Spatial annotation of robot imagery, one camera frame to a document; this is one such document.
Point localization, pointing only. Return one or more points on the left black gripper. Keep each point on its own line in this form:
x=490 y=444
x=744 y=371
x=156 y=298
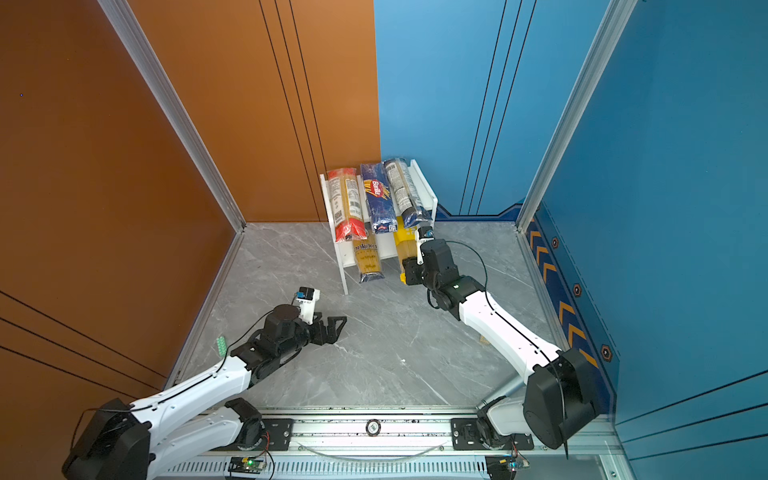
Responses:
x=332 y=334

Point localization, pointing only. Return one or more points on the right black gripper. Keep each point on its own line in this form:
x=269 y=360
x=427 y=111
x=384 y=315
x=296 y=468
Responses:
x=410 y=269

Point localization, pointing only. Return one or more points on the clear white-label spaghetti bag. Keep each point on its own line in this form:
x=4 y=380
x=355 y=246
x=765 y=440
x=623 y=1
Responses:
x=405 y=195

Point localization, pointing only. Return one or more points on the blue yellow spaghetti bag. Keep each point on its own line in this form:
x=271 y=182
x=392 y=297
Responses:
x=367 y=259

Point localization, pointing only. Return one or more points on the blue Barilla spaghetti bag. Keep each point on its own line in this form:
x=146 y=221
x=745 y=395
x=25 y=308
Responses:
x=382 y=214

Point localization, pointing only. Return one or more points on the red spaghetti bag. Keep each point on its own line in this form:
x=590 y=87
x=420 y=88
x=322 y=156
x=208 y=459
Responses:
x=346 y=205

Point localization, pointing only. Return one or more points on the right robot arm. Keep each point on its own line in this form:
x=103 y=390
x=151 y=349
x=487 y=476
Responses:
x=561 y=393

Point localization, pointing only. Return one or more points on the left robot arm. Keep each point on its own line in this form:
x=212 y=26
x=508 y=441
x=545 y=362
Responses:
x=145 y=438

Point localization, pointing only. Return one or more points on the white two-tier shelf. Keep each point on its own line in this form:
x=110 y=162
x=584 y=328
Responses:
x=386 y=242

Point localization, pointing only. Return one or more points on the green connector block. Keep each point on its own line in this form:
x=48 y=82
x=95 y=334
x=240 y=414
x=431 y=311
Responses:
x=222 y=346

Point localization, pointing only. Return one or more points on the left circuit board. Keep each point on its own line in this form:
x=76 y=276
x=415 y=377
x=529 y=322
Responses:
x=239 y=466

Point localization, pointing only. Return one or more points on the circuit board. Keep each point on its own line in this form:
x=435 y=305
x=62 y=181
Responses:
x=239 y=466
x=504 y=467

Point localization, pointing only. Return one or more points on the right circuit board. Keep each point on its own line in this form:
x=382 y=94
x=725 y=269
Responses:
x=504 y=467

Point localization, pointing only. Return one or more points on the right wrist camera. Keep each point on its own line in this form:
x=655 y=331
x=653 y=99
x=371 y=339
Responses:
x=423 y=234

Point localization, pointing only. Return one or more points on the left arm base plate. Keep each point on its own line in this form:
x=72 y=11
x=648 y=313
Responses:
x=268 y=434

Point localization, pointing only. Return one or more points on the round rail knob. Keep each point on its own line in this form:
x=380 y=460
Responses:
x=373 y=428

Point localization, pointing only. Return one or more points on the aluminium front rail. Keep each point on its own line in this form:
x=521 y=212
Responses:
x=414 y=443

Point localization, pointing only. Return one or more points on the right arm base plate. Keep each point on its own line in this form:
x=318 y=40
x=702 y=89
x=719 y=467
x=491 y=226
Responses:
x=477 y=434

